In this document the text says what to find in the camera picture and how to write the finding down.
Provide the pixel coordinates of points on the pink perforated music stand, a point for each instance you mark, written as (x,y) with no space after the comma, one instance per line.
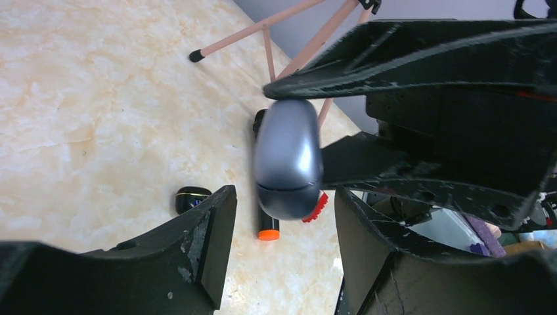
(300,28)

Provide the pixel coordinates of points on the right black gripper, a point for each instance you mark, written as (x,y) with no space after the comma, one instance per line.
(485,152)

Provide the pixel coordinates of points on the red white toy block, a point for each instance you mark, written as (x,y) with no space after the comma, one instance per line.
(321,203)

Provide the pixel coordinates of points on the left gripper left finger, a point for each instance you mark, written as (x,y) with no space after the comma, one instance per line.
(178,267)

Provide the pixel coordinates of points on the black microphone orange tip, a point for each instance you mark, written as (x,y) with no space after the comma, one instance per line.
(268,228)

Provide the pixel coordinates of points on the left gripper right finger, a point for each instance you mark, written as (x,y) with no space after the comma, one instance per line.
(389,269)

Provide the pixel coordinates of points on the lavender earbud charging case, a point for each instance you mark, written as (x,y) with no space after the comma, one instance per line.
(288,163)

